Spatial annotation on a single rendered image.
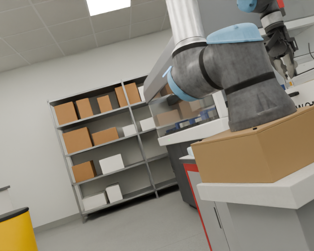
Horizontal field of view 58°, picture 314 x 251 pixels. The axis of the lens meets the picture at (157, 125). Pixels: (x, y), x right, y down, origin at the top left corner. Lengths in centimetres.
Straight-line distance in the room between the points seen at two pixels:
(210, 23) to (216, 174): 141
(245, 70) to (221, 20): 137
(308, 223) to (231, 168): 17
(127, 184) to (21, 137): 199
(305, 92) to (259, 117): 44
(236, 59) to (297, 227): 35
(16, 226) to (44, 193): 243
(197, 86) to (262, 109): 18
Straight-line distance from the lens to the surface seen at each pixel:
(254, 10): 116
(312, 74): 151
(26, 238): 297
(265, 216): 65
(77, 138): 470
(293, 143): 61
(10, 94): 552
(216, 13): 201
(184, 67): 74
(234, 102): 66
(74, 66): 536
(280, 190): 54
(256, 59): 66
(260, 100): 64
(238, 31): 66
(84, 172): 469
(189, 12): 81
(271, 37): 118
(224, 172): 65
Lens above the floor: 90
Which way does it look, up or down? 3 degrees up
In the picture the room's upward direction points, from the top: 17 degrees counter-clockwise
